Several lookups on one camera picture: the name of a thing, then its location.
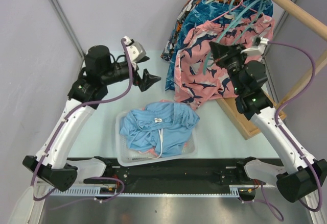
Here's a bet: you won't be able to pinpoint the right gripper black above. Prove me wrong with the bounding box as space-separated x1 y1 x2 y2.
209 42 248 94

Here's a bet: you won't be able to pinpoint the light blue shorts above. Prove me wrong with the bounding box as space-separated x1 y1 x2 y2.
120 102 200 153

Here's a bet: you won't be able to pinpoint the teal plastic hanger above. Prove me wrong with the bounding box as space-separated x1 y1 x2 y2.
203 0 274 76

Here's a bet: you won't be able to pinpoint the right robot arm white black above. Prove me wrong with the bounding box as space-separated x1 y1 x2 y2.
209 38 326 203

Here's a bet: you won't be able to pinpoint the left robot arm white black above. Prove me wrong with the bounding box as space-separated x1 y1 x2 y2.
22 42 161 192

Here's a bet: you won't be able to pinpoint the pink shark print shorts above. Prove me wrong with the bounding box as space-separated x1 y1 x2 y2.
174 14 275 110

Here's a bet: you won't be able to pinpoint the blue leaf print shorts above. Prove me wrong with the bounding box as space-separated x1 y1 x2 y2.
160 0 273 90

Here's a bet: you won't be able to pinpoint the orange black print shorts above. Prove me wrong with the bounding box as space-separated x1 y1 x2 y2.
160 0 231 62

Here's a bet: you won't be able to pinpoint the pink shorts in basket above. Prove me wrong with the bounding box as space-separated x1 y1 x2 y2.
137 142 189 158

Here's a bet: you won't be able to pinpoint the wooden hanging rod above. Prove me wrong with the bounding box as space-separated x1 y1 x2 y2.
272 0 326 41

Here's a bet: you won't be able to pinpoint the white plastic laundry basket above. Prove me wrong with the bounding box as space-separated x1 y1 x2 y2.
115 111 198 167

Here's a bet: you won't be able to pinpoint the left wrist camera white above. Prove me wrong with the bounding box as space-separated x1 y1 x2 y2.
123 36 147 62

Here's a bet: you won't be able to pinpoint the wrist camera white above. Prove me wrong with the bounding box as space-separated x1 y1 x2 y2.
242 36 269 56
123 36 147 62

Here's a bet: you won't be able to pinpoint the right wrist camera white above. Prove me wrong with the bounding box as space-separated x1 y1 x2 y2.
242 36 269 56

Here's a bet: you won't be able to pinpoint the pink wire hanger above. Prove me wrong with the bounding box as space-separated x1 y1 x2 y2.
211 0 257 22

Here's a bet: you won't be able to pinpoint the wooden rack frame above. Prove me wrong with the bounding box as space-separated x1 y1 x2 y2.
217 50 327 141

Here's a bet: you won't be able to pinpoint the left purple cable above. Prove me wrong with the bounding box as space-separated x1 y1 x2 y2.
30 37 135 211

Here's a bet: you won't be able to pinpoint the purple cable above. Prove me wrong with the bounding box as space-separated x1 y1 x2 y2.
30 37 135 211
260 41 324 222

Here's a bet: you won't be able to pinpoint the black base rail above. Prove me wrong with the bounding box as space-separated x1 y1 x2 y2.
66 157 284 202

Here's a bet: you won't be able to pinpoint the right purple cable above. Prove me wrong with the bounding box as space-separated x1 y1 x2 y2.
260 41 324 222

